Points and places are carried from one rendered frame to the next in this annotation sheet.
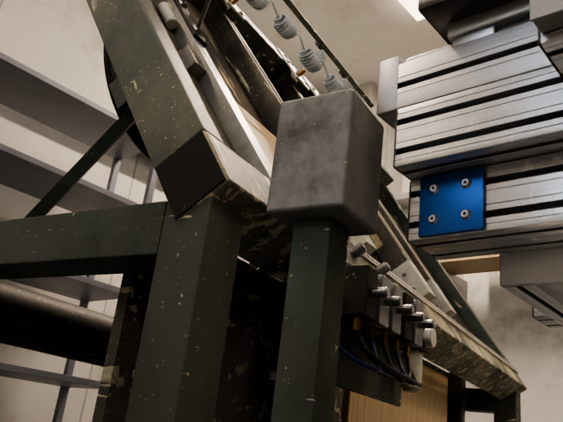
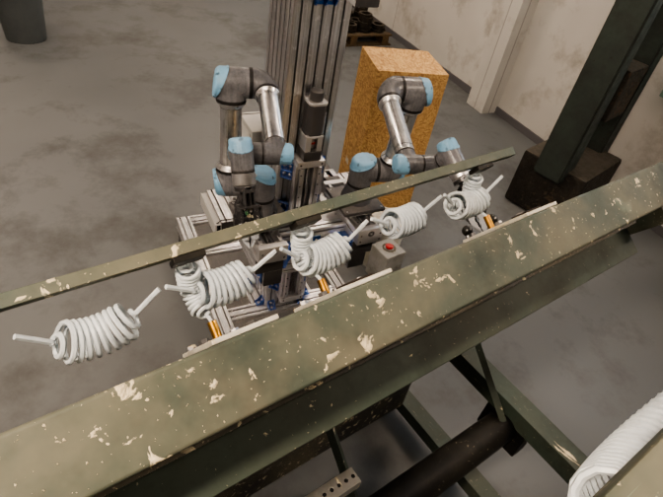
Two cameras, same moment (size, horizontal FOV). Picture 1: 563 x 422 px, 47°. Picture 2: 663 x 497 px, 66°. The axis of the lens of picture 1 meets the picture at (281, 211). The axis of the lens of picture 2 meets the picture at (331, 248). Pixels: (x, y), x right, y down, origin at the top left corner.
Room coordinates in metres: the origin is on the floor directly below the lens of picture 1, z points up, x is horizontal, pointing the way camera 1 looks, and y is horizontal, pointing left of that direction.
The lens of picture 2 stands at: (2.75, 0.15, 2.45)
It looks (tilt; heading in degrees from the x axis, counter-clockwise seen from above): 40 degrees down; 194
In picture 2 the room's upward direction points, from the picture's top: 11 degrees clockwise
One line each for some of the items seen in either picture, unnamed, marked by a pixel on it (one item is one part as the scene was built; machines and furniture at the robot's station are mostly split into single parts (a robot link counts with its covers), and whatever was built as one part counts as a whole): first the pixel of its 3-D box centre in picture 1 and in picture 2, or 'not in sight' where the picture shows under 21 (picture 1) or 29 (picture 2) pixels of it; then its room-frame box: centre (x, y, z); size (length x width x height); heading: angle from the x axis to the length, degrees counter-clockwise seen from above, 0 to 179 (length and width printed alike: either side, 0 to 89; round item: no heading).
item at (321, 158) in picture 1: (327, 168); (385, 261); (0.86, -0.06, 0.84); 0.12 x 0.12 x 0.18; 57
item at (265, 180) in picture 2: not in sight; (260, 181); (1.08, -0.65, 1.20); 0.13 x 0.12 x 0.14; 124
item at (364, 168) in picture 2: not in sight; (363, 169); (0.71, -0.30, 1.20); 0.13 x 0.12 x 0.14; 125
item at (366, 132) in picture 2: not in sight; (384, 141); (-0.72, -0.50, 0.63); 0.50 x 0.42 x 1.25; 124
